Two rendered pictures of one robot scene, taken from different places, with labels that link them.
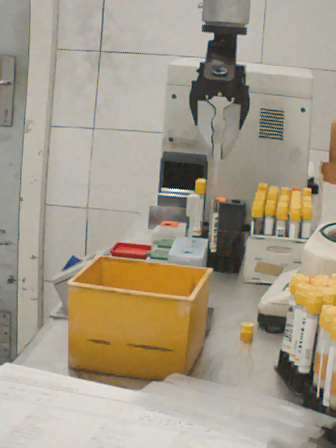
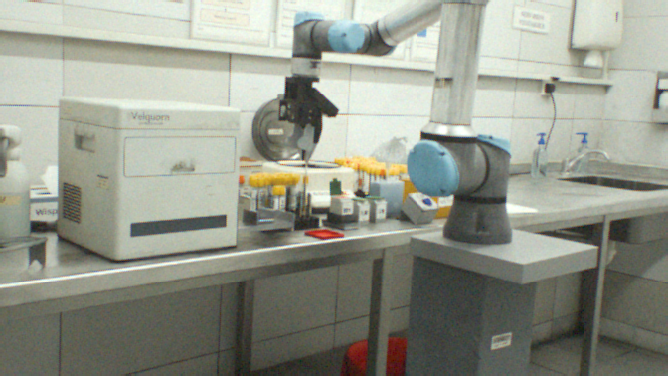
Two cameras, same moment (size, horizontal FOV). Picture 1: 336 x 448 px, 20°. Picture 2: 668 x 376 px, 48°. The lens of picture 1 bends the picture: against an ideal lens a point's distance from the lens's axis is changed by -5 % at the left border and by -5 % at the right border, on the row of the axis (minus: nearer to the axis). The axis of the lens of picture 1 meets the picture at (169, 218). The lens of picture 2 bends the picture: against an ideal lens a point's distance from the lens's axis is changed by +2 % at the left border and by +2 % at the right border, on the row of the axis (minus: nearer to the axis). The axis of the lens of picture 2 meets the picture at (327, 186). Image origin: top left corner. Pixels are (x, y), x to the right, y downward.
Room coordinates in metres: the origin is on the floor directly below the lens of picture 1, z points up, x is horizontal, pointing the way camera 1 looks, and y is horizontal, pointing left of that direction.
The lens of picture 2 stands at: (2.88, 1.17, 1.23)
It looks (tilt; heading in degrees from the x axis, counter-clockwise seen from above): 8 degrees down; 220
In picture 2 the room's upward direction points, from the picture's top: 3 degrees clockwise
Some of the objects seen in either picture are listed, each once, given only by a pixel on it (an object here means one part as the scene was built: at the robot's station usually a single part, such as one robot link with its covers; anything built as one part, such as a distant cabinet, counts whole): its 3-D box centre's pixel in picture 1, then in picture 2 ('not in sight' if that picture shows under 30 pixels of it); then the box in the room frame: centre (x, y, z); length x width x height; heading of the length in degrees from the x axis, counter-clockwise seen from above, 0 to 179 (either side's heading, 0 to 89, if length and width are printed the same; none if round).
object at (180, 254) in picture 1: (185, 286); (386, 199); (1.21, -0.03, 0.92); 0.10 x 0.07 x 0.10; 175
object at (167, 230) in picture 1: (170, 246); (341, 209); (1.43, 0.00, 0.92); 0.05 x 0.04 x 0.06; 82
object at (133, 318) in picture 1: (139, 318); (429, 197); (1.06, 0.03, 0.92); 0.13 x 0.13 x 0.10; 80
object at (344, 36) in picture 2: not in sight; (342, 37); (1.52, 0.04, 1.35); 0.11 x 0.11 x 0.08; 85
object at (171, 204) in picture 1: (176, 204); (250, 220); (1.75, -0.01, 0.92); 0.21 x 0.07 x 0.05; 173
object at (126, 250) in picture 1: (133, 250); (324, 234); (1.56, 0.05, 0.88); 0.07 x 0.07 x 0.01; 83
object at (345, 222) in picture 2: not in sight; (340, 219); (1.43, 0.00, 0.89); 0.09 x 0.05 x 0.04; 82
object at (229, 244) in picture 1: (216, 222); (285, 205); (1.57, -0.07, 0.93); 0.17 x 0.09 x 0.11; 174
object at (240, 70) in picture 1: (223, 62); (301, 100); (1.54, -0.07, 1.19); 0.09 x 0.08 x 0.12; 173
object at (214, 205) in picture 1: (213, 232); (303, 204); (1.51, -0.07, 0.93); 0.01 x 0.01 x 0.10; 84
